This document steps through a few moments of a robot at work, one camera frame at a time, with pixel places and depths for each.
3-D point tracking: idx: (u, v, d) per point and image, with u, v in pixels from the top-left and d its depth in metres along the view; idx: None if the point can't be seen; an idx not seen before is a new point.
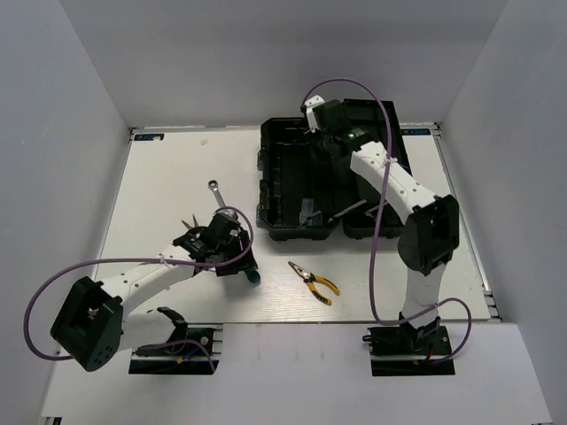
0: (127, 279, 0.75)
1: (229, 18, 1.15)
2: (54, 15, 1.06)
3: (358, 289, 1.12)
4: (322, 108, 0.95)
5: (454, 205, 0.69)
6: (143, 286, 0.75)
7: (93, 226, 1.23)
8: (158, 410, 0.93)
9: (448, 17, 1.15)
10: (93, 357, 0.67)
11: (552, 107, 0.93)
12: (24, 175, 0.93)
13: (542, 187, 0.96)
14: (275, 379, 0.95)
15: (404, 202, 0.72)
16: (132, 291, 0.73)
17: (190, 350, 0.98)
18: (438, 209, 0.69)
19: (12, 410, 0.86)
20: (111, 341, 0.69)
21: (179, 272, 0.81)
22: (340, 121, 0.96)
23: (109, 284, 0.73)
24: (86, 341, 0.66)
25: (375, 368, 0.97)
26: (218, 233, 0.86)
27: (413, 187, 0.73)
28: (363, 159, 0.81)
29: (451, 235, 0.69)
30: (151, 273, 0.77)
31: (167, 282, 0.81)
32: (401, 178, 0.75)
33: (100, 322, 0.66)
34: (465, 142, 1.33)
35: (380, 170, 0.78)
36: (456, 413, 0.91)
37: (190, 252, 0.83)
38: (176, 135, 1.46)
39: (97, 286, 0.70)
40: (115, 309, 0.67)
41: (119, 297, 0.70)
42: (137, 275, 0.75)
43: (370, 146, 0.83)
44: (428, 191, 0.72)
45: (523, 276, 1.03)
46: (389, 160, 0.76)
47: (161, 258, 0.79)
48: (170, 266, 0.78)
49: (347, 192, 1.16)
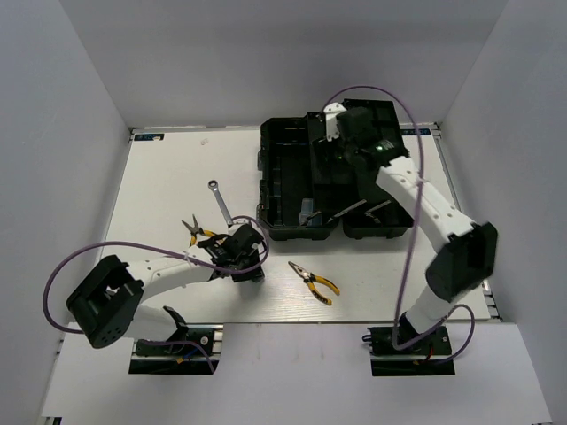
0: (151, 266, 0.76)
1: (230, 18, 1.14)
2: (54, 15, 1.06)
3: (358, 289, 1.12)
4: (346, 117, 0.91)
5: (493, 235, 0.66)
6: (165, 276, 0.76)
7: (93, 226, 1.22)
8: (159, 410, 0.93)
9: (449, 18, 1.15)
10: (102, 334, 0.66)
11: (553, 108, 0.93)
12: (24, 175, 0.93)
13: (543, 187, 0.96)
14: (275, 378, 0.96)
15: (438, 227, 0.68)
16: (153, 279, 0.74)
17: (190, 351, 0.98)
18: (475, 237, 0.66)
19: (11, 411, 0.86)
20: (122, 323, 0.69)
21: (197, 274, 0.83)
22: (366, 130, 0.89)
23: (134, 266, 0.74)
24: (100, 317, 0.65)
25: (375, 368, 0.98)
26: (240, 243, 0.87)
27: (447, 212, 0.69)
28: (392, 176, 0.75)
29: (485, 265, 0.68)
30: (174, 266, 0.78)
31: (184, 279, 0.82)
32: (436, 202, 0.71)
33: (118, 302, 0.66)
34: (465, 142, 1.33)
35: (412, 190, 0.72)
36: (456, 413, 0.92)
37: (213, 257, 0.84)
38: (176, 135, 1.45)
39: (121, 266, 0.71)
40: (135, 292, 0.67)
41: (142, 280, 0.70)
42: (161, 265, 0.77)
43: (401, 161, 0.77)
44: (465, 218, 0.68)
45: (522, 277, 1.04)
46: (423, 181, 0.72)
47: (186, 255, 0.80)
48: (192, 264, 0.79)
49: (349, 194, 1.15)
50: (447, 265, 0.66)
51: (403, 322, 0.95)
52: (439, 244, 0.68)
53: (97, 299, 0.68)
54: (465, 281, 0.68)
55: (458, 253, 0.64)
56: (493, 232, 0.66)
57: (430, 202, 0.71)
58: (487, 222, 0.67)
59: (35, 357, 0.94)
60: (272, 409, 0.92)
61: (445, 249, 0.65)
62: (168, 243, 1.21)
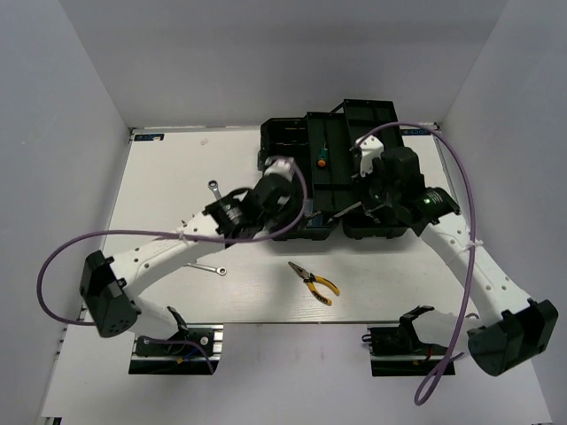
0: (138, 258, 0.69)
1: (230, 18, 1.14)
2: (55, 15, 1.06)
3: (358, 289, 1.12)
4: (397, 162, 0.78)
5: (552, 317, 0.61)
6: (155, 266, 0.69)
7: (93, 226, 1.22)
8: (158, 411, 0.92)
9: (449, 18, 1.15)
10: (105, 328, 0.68)
11: (553, 108, 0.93)
12: (25, 175, 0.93)
13: (543, 187, 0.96)
14: (275, 378, 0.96)
15: (490, 301, 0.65)
16: (140, 272, 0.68)
17: (190, 351, 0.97)
18: (530, 315, 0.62)
19: (11, 412, 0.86)
20: (124, 315, 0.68)
21: (205, 246, 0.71)
22: (415, 178, 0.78)
23: (119, 262, 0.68)
24: (97, 313, 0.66)
25: (375, 368, 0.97)
26: (262, 200, 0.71)
27: (501, 283, 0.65)
28: (442, 235, 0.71)
29: (539, 343, 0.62)
30: (165, 251, 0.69)
31: (191, 255, 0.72)
32: (488, 271, 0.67)
33: (104, 303, 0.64)
34: (465, 142, 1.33)
35: (462, 253, 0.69)
36: (456, 413, 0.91)
37: (220, 226, 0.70)
38: (176, 135, 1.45)
39: (106, 263, 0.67)
40: (119, 293, 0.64)
41: (122, 280, 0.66)
42: (150, 254, 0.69)
43: (452, 218, 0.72)
44: (522, 293, 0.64)
45: (521, 276, 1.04)
46: (475, 244, 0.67)
47: (182, 233, 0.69)
48: (190, 242, 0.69)
49: (347, 192, 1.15)
50: (499, 342, 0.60)
51: (406, 324, 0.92)
52: (490, 317, 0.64)
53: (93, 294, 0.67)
54: (514, 362, 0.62)
55: (514, 336, 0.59)
56: (554, 313, 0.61)
57: (481, 269, 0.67)
58: (545, 299, 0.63)
59: (34, 358, 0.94)
60: (272, 409, 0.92)
61: (499, 330, 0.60)
62: None
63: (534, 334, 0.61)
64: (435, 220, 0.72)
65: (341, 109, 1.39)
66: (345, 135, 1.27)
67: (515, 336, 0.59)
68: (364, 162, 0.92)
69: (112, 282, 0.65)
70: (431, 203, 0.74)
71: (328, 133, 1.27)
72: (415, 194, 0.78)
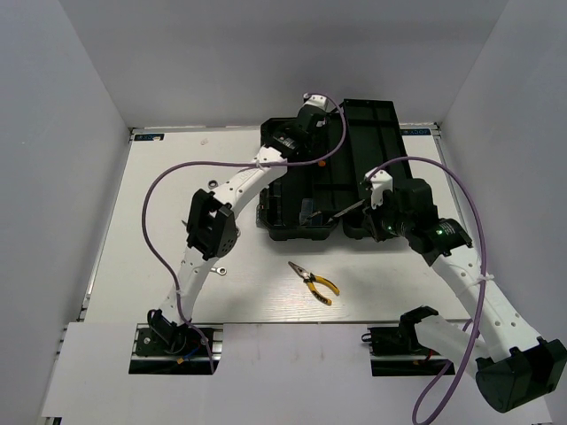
0: (232, 187, 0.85)
1: (230, 17, 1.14)
2: (54, 15, 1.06)
3: (358, 288, 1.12)
4: (409, 191, 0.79)
5: (562, 356, 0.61)
6: (246, 191, 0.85)
7: (94, 226, 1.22)
8: (157, 411, 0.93)
9: (448, 17, 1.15)
10: (220, 249, 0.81)
11: (553, 108, 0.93)
12: (24, 174, 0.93)
13: (543, 187, 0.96)
14: (275, 377, 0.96)
15: (497, 335, 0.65)
16: (238, 197, 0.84)
17: (190, 351, 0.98)
18: (539, 353, 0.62)
19: (12, 411, 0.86)
20: (230, 235, 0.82)
21: (275, 172, 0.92)
22: (428, 208, 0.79)
23: (219, 193, 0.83)
24: (213, 237, 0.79)
25: (375, 368, 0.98)
26: (306, 127, 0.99)
27: (511, 320, 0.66)
28: (453, 267, 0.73)
29: (548, 382, 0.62)
30: (250, 178, 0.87)
31: (263, 184, 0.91)
32: (497, 305, 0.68)
33: (221, 223, 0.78)
34: (466, 142, 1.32)
35: (474, 287, 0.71)
36: (455, 413, 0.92)
37: (282, 153, 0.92)
38: (176, 136, 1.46)
39: (211, 196, 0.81)
40: (230, 213, 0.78)
41: (229, 204, 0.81)
42: (240, 182, 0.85)
43: (463, 251, 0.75)
44: (532, 330, 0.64)
45: (521, 276, 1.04)
46: (485, 279, 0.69)
47: (258, 163, 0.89)
48: (265, 169, 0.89)
49: (347, 192, 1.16)
50: (507, 378, 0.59)
51: (406, 323, 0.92)
52: (498, 353, 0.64)
53: (205, 223, 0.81)
54: (521, 397, 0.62)
55: (521, 374, 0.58)
56: (564, 352, 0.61)
57: (491, 305, 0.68)
58: (555, 338, 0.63)
59: (34, 358, 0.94)
60: (273, 408, 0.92)
61: (507, 367, 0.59)
62: (168, 243, 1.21)
63: (542, 372, 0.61)
64: (447, 251, 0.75)
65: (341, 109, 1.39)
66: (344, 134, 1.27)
67: (523, 372, 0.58)
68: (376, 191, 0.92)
69: (221, 208, 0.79)
70: (443, 233, 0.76)
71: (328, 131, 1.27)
72: (429, 224, 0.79)
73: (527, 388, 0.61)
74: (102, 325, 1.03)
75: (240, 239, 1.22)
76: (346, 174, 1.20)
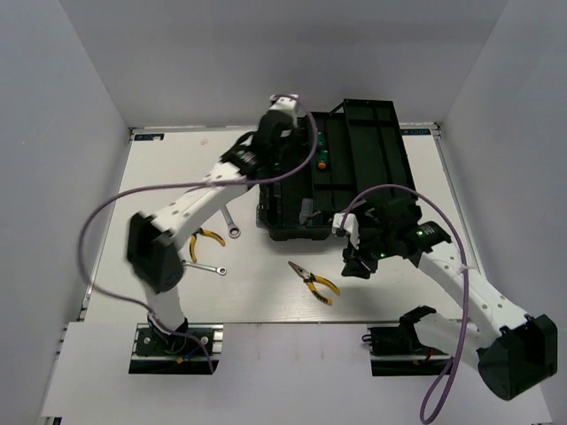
0: (176, 209, 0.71)
1: (230, 17, 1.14)
2: (54, 14, 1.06)
3: (358, 288, 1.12)
4: (384, 205, 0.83)
5: (552, 330, 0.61)
6: (194, 213, 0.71)
7: (94, 226, 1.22)
8: (157, 411, 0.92)
9: (449, 17, 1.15)
10: (163, 279, 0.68)
11: (553, 108, 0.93)
12: (24, 174, 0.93)
13: (543, 187, 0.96)
14: (275, 377, 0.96)
15: (486, 318, 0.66)
16: (182, 220, 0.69)
17: (190, 350, 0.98)
18: (530, 331, 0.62)
19: (12, 411, 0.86)
20: (176, 266, 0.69)
21: (232, 189, 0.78)
22: (405, 216, 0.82)
23: (160, 217, 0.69)
24: (153, 267, 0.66)
25: (375, 368, 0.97)
26: (267, 139, 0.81)
27: (498, 302, 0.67)
28: (436, 263, 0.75)
29: (548, 364, 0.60)
30: (199, 199, 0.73)
31: (216, 204, 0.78)
32: (484, 291, 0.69)
33: (160, 255, 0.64)
34: (465, 142, 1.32)
35: (457, 277, 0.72)
36: (455, 413, 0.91)
37: (239, 170, 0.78)
38: (176, 136, 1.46)
39: (150, 220, 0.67)
40: (170, 243, 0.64)
41: (168, 229, 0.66)
42: (187, 204, 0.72)
43: (443, 246, 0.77)
44: (519, 309, 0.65)
45: (521, 276, 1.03)
46: (467, 268, 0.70)
47: (209, 181, 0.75)
48: (217, 189, 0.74)
49: (347, 192, 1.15)
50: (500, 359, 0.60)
51: (406, 323, 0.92)
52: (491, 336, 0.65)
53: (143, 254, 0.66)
54: (525, 380, 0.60)
55: (510, 351, 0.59)
56: (552, 327, 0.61)
57: (476, 290, 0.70)
58: (541, 314, 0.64)
59: (34, 358, 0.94)
60: (272, 408, 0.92)
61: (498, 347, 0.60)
62: None
63: (539, 351, 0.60)
64: (429, 249, 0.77)
65: (341, 109, 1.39)
66: (344, 135, 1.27)
67: (513, 351, 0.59)
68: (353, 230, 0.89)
69: (161, 234, 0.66)
70: (422, 234, 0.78)
71: (328, 133, 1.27)
72: (409, 228, 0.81)
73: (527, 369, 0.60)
74: (103, 325, 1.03)
75: (240, 240, 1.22)
76: (346, 174, 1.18)
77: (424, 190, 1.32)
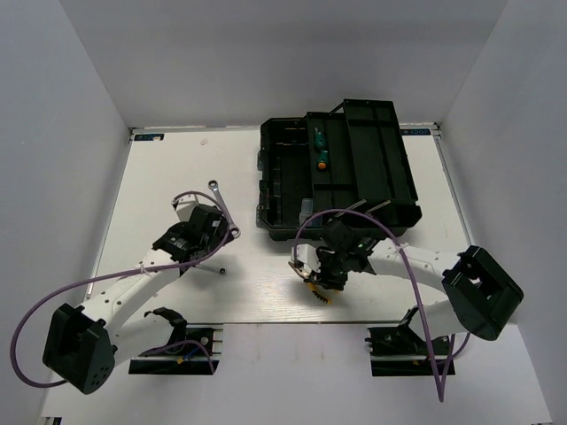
0: (108, 298, 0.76)
1: (230, 18, 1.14)
2: (54, 14, 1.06)
3: (358, 289, 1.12)
4: (326, 232, 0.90)
5: (483, 255, 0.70)
6: (127, 302, 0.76)
7: (94, 227, 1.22)
8: (158, 412, 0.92)
9: (449, 17, 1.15)
10: (89, 378, 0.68)
11: (553, 109, 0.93)
12: (24, 174, 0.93)
13: (543, 186, 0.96)
14: (275, 378, 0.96)
15: (432, 273, 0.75)
16: (115, 309, 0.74)
17: (190, 351, 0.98)
18: (471, 266, 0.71)
19: (12, 412, 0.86)
20: (104, 362, 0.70)
21: (165, 274, 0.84)
22: (347, 236, 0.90)
23: (90, 308, 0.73)
24: (78, 365, 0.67)
25: (375, 368, 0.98)
26: (199, 227, 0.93)
27: (434, 256, 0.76)
28: (380, 258, 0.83)
29: (503, 284, 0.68)
30: (132, 288, 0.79)
31: (151, 289, 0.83)
32: (419, 254, 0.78)
33: (87, 345, 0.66)
34: (465, 142, 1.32)
35: (396, 257, 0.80)
36: (456, 413, 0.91)
37: (172, 255, 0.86)
38: (176, 136, 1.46)
39: (78, 312, 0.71)
40: (99, 332, 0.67)
41: (102, 320, 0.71)
42: (118, 292, 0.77)
43: (382, 243, 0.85)
44: (451, 252, 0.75)
45: (521, 276, 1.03)
46: (401, 247, 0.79)
47: (142, 268, 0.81)
48: (151, 274, 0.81)
49: (347, 192, 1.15)
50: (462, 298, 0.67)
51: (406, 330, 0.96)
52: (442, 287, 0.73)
53: (67, 350, 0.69)
54: (500, 307, 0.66)
55: (461, 285, 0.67)
56: (480, 251, 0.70)
57: (413, 257, 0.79)
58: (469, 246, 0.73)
59: (34, 358, 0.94)
60: (273, 409, 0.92)
61: (451, 289, 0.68)
62: None
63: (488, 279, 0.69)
64: (370, 251, 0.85)
65: (341, 109, 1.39)
66: (344, 135, 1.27)
67: (462, 283, 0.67)
68: (309, 258, 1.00)
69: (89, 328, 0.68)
70: (363, 245, 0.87)
71: (328, 133, 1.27)
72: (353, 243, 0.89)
73: (493, 298, 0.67)
74: None
75: (240, 240, 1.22)
76: (346, 174, 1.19)
77: (424, 191, 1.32)
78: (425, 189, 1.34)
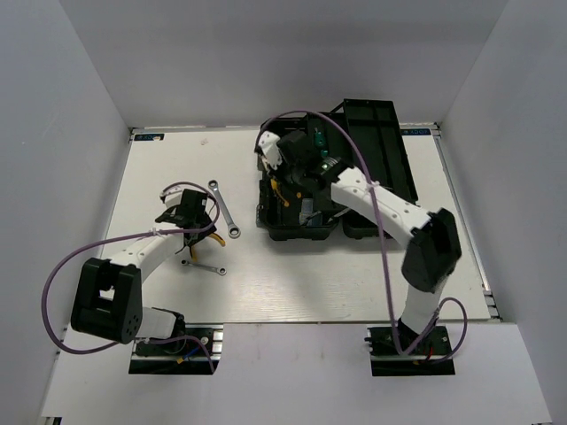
0: (129, 251, 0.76)
1: (230, 18, 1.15)
2: (54, 14, 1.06)
3: (358, 289, 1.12)
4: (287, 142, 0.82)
5: (449, 219, 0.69)
6: (149, 253, 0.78)
7: (94, 227, 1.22)
8: (157, 412, 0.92)
9: (449, 17, 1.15)
10: (126, 327, 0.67)
11: (553, 108, 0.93)
12: (22, 175, 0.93)
13: (543, 186, 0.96)
14: (275, 378, 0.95)
15: (399, 225, 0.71)
16: (141, 258, 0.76)
17: (190, 350, 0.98)
18: (433, 227, 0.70)
19: (11, 413, 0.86)
20: (135, 310, 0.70)
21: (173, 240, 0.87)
22: (311, 151, 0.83)
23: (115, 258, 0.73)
24: (115, 312, 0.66)
25: (375, 368, 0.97)
26: (192, 205, 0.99)
27: (404, 208, 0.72)
28: (345, 189, 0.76)
29: (454, 247, 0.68)
30: (151, 243, 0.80)
31: (164, 251, 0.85)
32: (390, 202, 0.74)
33: (124, 288, 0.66)
34: (465, 142, 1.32)
35: (365, 197, 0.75)
36: (455, 413, 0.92)
37: (176, 222, 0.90)
38: (177, 135, 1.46)
39: (104, 262, 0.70)
40: (134, 273, 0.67)
41: (133, 264, 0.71)
42: (140, 245, 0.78)
43: (349, 173, 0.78)
44: (421, 210, 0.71)
45: (522, 276, 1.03)
46: (373, 186, 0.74)
47: (155, 231, 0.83)
48: (164, 235, 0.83)
49: None
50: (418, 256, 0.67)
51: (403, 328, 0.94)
52: (403, 240, 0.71)
53: (98, 304, 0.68)
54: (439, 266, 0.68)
55: (421, 246, 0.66)
56: (448, 216, 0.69)
57: (384, 203, 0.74)
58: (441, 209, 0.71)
59: (34, 358, 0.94)
60: (273, 409, 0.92)
61: (411, 243, 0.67)
62: None
63: (445, 240, 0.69)
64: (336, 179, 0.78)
65: (341, 108, 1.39)
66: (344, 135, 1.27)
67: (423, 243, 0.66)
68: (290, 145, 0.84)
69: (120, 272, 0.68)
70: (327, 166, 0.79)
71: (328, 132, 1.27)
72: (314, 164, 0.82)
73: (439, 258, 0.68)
74: None
75: (240, 239, 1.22)
76: None
77: (424, 191, 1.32)
78: (426, 189, 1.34)
